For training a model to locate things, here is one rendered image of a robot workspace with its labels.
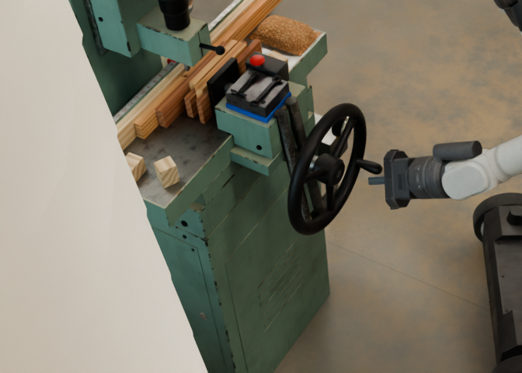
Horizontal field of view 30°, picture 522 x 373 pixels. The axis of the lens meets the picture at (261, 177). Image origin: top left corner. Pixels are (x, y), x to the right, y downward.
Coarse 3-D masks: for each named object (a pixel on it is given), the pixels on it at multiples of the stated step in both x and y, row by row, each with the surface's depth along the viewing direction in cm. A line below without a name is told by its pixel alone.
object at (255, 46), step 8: (256, 40) 209; (248, 48) 208; (256, 48) 209; (240, 56) 206; (248, 56) 207; (240, 64) 206; (240, 72) 207; (200, 96) 198; (208, 96) 199; (200, 104) 198; (208, 104) 200; (200, 112) 200; (208, 112) 202; (200, 120) 202
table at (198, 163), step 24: (264, 48) 217; (312, 48) 216; (288, 72) 210; (192, 120) 203; (216, 120) 202; (312, 120) 206; (144, 144) 200; (168, 144) 199; (192, 144) 198; (216, 144) 198; (192, 168) 194; (216, 168) 198; (264, 168) 197; (144, 192) 190; (168, 192) 190; (192, 192) 193; (168, 216) 189
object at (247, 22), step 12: (264, 0) 222; (276, 0) 226; (252, 12) 220; (264, 12) 223; (240, 24) 217; (252, 24) 221; (228, 36) 215; (240, 36) 218; (144, 120) 199; (156, 120) 202; (144, 132) 200
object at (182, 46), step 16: (144, 16) 201; (160, 16) 201; (144, 32) 200; (160, 32) 197; (176, 32) 197; (192, 32) 196; (208, 32) 199; (144, 48) 204; (160, 48) 201; (176, 48) 198; (192, 48) 196; (192, 64) 199
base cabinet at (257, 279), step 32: (256, 192) 217; (160, 224) 212; (224, 224) 210; (256, 224) 223; (288, 224) 237; (192, 256) 213; (224, 256) 215; (256, 256) 228; (288, 256) 244; (320, 256) 263; (192, 288) 224; (224, 288) 221; (256, 288) 235; (288, 288) 251; (320, 288) 271; (192, 320) 236; (224, 320) 227; (256, 320) 242; (288, 320) 259; (224, 352) 238; (256, 352) 249
